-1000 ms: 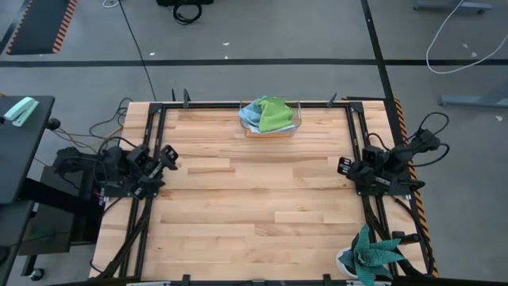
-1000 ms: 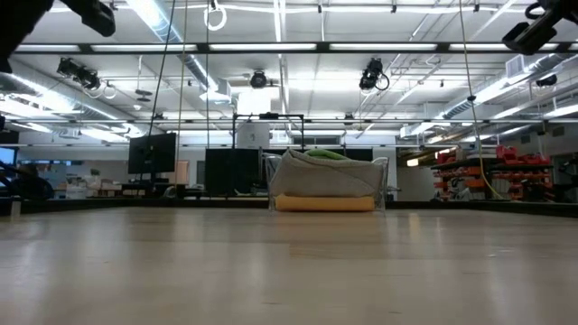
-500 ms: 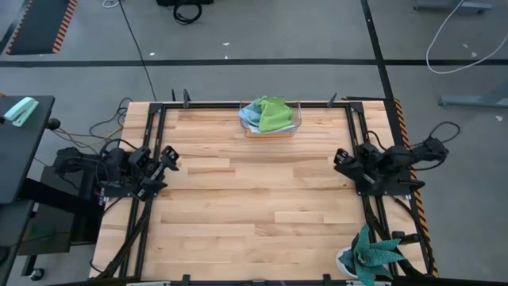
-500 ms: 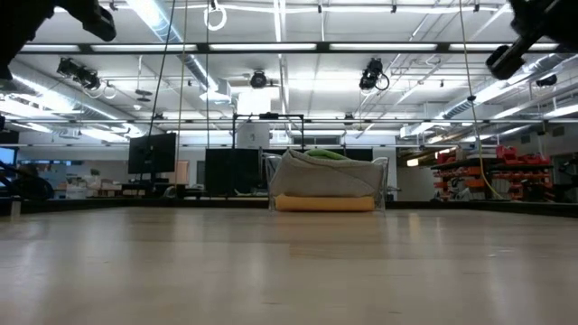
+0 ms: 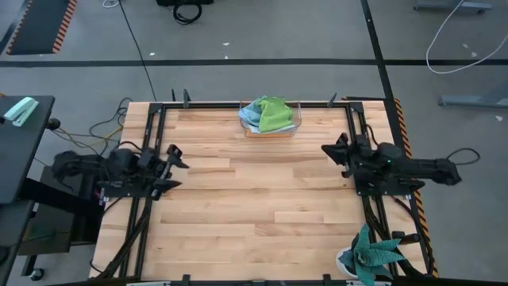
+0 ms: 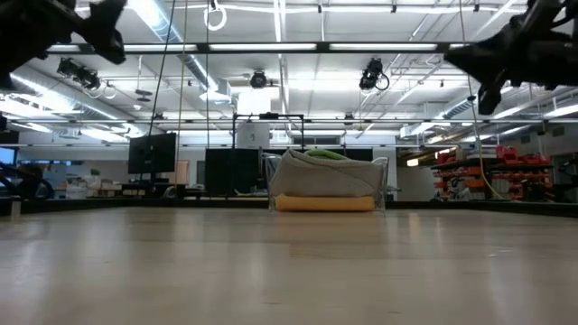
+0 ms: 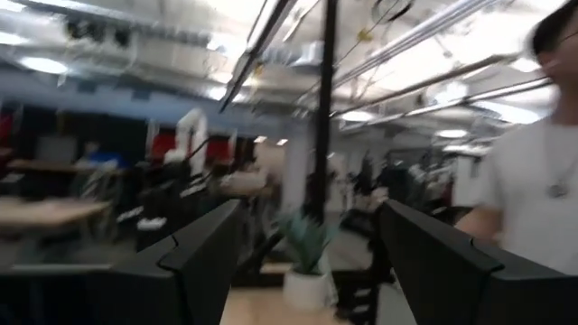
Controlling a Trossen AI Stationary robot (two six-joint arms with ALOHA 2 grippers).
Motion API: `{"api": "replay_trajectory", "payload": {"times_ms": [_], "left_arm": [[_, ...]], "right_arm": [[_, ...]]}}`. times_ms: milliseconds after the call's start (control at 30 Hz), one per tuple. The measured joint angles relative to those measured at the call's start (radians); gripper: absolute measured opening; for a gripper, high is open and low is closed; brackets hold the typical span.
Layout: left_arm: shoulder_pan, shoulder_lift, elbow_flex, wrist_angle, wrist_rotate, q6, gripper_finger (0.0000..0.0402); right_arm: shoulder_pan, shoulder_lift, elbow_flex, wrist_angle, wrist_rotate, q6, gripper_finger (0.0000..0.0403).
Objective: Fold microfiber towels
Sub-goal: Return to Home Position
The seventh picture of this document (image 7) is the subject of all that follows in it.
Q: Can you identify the black rig post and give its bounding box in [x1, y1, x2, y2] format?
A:
[312, 0, 339, 225]

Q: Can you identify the teal artificial potted plant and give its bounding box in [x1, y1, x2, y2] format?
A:
[275, 207, 340, 313]

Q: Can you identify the wooden background table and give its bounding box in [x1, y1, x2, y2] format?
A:
[0, 197, 113, 228]

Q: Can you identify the person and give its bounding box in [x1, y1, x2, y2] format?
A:
[453, 0, 578, 277]

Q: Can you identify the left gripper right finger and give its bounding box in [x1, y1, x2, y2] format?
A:
[377, 199, 578, 325]

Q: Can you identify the red background panel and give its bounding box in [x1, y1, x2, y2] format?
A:
[148, 130, 236, 164]

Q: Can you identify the black overhead rig beam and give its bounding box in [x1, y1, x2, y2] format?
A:
[218, 0, 299, 114]

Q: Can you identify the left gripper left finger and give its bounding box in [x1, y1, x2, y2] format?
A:
[0, 199, 244, 325]

